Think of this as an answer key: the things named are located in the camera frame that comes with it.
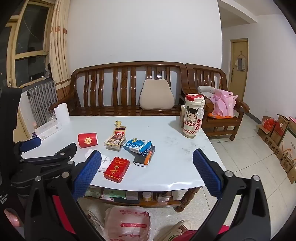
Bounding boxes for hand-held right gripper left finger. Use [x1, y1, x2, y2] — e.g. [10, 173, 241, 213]
[24, 150, 104, 241]

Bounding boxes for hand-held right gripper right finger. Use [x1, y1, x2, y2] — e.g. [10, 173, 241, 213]
[190, 149, 271, 241]

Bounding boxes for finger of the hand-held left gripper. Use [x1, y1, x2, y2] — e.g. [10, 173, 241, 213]
[21, 143, 78, 167]
[13, 137, 42, 161]

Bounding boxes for white tissue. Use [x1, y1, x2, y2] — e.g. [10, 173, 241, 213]
[84, 149, 111, 172]

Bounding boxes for red cigarette box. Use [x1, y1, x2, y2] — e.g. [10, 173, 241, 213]
[103, 157, 130, 183]

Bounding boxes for red paper cup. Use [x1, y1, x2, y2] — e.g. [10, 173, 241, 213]
[77, 133, 98, 149]

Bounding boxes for gold purple playing card box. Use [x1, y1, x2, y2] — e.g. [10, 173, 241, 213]
[104, 126, 127, 151]

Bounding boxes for blue white medicine box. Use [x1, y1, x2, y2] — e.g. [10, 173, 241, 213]
[122, 138, 152, 154]

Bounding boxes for black orange box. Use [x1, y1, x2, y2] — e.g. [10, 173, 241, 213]
[133, 145, 156, 167]

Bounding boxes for bin with white plastic bag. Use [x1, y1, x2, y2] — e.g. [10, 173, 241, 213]
[103, 205, 154, 241]

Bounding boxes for person's left hand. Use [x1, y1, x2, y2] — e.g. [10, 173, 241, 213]
[4, 208, 22, 229]

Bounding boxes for baby wipes pack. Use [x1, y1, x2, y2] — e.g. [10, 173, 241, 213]
[85, 186, 102, 198]

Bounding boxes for long white box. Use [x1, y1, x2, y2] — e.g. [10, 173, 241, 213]
[35, 119, 62, 141]

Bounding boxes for green packet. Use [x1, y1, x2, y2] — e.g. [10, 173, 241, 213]
[102, 189, 126, 200]

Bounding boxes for glass mug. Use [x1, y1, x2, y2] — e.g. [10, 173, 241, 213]
[45, 110, 57, 123]

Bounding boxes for grey radiator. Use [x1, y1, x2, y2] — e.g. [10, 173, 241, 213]
[26, 80, 58, 127]

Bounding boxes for white paper towel roll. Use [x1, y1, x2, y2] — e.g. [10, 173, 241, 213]
[54, 103, 70, 126]

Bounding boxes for person's red pants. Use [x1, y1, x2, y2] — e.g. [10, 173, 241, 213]
[52, 195, 228, 241]

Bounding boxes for person's left white shoe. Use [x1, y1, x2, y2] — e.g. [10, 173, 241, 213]
[84, 210, 104, 234]

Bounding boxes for person's white shoe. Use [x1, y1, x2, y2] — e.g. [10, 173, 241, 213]
[159, 220, 193, 241]
[84, 210, 104, 234]

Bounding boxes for wooden armchair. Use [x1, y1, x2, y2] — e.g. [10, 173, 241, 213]
[185, 63, 250, 141]

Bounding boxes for cartoon print water bottle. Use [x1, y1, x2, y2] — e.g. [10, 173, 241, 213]
[183, 93, 206, 139]

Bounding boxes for orange bag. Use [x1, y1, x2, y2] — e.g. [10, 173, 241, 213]
[206, 111, 234, 119]

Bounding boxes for person's right white shoe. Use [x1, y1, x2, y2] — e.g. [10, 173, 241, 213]
[159, 220, 193, 241]

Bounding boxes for yellow framed window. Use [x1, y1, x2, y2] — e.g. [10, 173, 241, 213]
[6, 0, 56, 88]

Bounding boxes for open printed cardboard box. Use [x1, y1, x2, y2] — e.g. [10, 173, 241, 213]
[256, 116, 285, 160]

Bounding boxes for red plastic bag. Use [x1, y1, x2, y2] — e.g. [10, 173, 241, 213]
[264, 119, 277, 131]

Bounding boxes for grey pillow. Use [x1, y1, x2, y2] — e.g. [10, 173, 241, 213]
[197, 85, 216, 99]

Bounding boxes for cream curtain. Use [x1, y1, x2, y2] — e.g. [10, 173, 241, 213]
[50, 0, 72, 98]

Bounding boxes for brown cardboard box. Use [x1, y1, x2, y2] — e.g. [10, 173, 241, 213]
[270, 114, 290, 145]

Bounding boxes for white printed cardboard box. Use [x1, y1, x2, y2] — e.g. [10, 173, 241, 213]
[281, 128, 296, 163]

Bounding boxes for beige back cushion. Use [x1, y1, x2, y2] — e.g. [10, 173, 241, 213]
[139, 79, 175, 110]

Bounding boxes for yellow door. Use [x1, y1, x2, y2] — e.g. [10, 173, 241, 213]
[230, 38, 249, 102]

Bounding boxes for wooden slatted sofa bench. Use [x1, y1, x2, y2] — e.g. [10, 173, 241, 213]
[47, 61, 188, 116]

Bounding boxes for hanger with cloth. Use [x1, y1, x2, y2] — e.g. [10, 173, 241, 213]
[235, 51, 247, 72]

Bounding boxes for cardboard box with orange handle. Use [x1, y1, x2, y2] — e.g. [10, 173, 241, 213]
[280, 149, 296, 173]

